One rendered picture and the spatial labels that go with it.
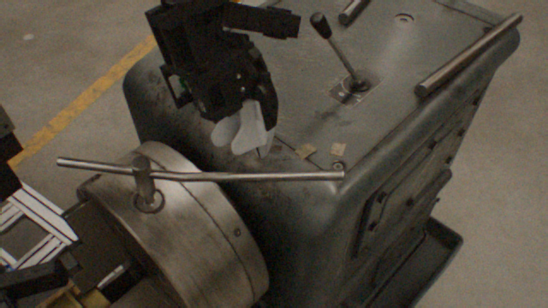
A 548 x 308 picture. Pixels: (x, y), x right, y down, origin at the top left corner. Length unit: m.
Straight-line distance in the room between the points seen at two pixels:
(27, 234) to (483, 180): 1.98
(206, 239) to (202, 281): 0.05
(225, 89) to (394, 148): 0.29
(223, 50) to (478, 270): 1.76
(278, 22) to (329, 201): 0.23
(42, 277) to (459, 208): 1.83
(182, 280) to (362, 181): 0.26
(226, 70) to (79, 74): 2.52
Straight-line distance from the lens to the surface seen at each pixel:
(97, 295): 0.72
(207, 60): 0.46
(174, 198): 0.62
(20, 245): 1.98
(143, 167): 0.54
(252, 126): 0.51
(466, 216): 2.23
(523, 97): 2.92
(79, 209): 0.69
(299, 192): 0.60
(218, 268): 0.62
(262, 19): 0.49
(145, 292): 0.70
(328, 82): 0.73
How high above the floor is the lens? 1.73
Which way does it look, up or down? 50 degrees down
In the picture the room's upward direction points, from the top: straight up
